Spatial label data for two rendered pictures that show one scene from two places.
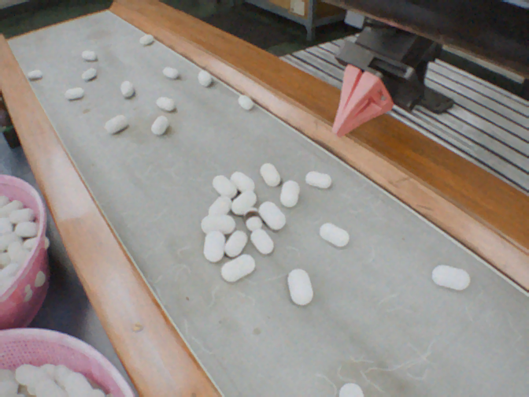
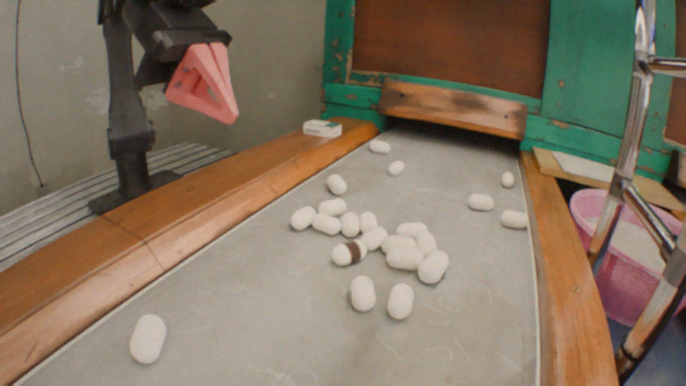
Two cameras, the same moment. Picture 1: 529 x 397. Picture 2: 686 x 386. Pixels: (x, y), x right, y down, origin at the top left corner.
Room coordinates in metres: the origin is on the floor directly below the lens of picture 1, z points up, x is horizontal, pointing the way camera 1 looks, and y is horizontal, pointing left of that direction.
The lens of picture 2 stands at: (0.17, -0.01, 0.92)
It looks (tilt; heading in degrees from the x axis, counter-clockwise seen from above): 24 degrees down; 239
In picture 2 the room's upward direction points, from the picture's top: 4 degrees clockwise
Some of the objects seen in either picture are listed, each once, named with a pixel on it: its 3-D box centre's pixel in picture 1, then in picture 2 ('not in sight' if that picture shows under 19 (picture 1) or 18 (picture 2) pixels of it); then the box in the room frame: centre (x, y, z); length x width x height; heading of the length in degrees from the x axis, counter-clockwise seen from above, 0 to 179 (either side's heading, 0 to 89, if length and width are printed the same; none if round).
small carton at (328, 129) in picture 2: not in sight; (322, 128); (-0.11, -0.56, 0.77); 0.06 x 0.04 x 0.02; 126
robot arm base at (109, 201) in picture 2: not in sight; (132, 173); (0.24, -0.65, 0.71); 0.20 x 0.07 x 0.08; 33
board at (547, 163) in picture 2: not in sight; (609, 178); (-0.51, -0.17, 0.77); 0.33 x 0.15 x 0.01; 126
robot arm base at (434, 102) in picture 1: (411, 72); not in sight; (0.74, -0.32, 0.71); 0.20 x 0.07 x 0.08; 33
